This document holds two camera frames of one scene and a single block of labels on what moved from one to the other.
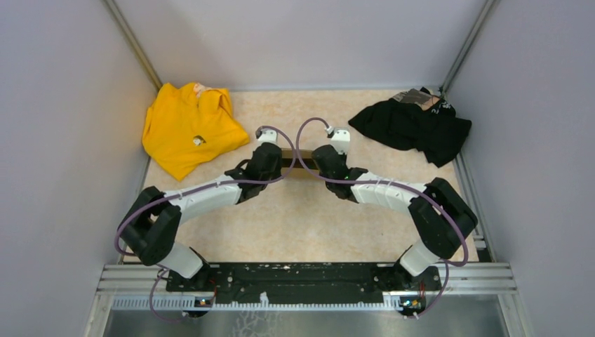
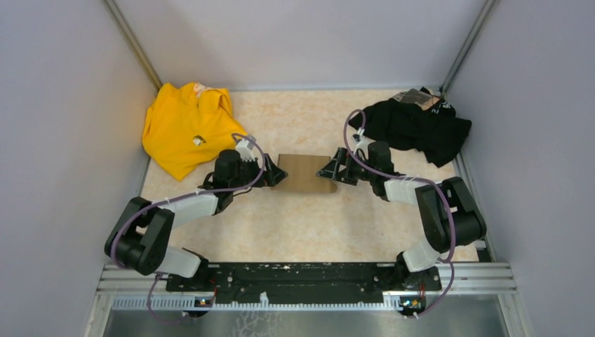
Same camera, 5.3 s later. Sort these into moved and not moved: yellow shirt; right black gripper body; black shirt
Moved: right black gripper body
Not moved: black shirt; yellow shirt
